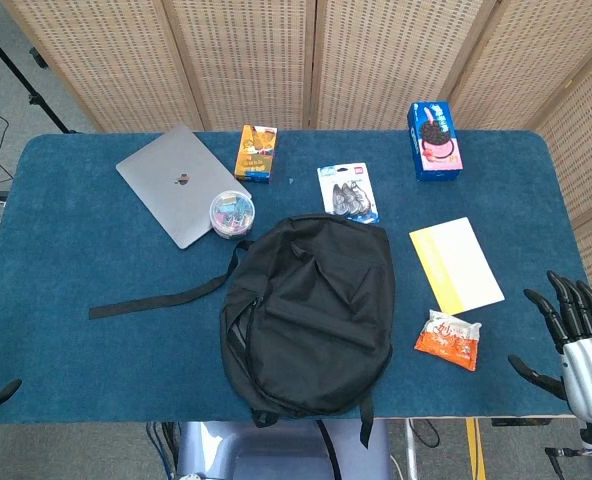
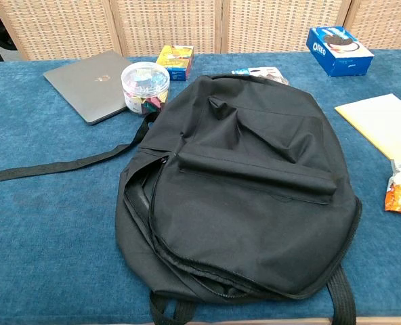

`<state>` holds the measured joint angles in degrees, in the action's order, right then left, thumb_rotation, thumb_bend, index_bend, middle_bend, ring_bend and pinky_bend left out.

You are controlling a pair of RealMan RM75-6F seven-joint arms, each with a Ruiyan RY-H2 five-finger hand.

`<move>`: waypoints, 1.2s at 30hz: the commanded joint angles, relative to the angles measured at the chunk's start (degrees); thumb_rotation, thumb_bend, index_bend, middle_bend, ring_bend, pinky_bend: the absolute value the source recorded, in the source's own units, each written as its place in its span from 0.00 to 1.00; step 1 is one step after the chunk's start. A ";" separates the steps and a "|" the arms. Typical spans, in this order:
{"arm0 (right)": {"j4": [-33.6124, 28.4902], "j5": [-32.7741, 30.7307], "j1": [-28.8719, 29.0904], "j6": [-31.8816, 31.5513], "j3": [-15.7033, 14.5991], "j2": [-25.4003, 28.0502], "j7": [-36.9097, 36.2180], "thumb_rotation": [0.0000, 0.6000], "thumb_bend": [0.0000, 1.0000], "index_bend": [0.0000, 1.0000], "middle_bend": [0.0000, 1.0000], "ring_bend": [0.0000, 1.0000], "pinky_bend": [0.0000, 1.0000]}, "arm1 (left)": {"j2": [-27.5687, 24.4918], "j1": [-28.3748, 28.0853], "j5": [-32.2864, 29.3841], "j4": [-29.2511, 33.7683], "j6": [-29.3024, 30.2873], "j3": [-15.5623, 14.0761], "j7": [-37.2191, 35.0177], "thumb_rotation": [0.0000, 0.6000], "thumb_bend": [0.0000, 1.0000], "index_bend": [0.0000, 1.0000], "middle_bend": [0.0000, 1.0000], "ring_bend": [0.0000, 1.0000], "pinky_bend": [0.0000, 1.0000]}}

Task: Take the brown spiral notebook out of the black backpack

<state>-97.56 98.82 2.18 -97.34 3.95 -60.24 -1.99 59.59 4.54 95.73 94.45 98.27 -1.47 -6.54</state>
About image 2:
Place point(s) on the blister pack of black clips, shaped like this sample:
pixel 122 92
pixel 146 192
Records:
pixel 265 72

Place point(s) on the woven rattan folding screen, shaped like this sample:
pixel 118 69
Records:
pixel 170 23

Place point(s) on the grey closed laptop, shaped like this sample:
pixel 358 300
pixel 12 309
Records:
pixel 85 84

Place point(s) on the blue velvet table cloth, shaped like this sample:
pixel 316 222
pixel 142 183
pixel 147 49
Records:
pixel 51 237

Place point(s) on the yellow and white booklet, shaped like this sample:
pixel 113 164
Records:
pixel 380 122

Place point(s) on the clear tub of binder clips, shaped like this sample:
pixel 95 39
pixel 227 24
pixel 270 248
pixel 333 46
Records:
pixel 144 84

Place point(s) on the blue Oreo cookie box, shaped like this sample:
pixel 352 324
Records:
pixel 339 50

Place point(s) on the black fabric backpack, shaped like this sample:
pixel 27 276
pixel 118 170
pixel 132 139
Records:
pixel 237 203

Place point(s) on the yellow orange cardboard box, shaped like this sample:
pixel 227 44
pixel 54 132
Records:
pixel 175 62

